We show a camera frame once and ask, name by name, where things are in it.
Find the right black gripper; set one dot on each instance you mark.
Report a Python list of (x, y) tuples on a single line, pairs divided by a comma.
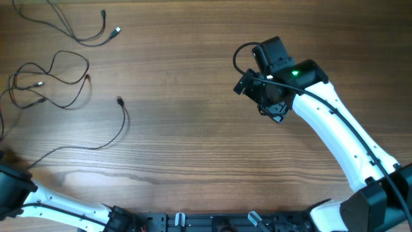
[(276, 111)]

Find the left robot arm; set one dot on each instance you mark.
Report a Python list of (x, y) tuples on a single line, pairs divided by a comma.
[(23, 197)]

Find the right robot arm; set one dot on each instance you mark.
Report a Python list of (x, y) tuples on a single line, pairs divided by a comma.
[(381, 186)]

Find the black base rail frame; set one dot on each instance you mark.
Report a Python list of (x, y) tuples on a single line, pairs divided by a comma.
[(225, 222)]

